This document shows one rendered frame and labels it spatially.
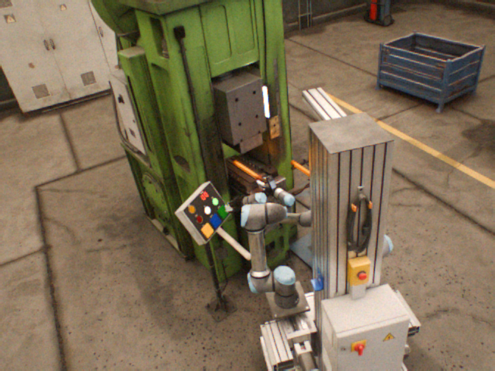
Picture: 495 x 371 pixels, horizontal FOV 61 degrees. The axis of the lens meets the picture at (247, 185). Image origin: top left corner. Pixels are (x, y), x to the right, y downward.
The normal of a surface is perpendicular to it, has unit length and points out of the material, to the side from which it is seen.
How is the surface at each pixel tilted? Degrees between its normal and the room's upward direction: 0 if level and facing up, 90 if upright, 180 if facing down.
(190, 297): 0
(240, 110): 90
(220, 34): 90
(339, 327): 0
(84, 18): 90
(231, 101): 90
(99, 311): 0
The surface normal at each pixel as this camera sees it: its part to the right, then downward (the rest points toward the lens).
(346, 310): -0.11, -0.80
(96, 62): 0.49, 0.46
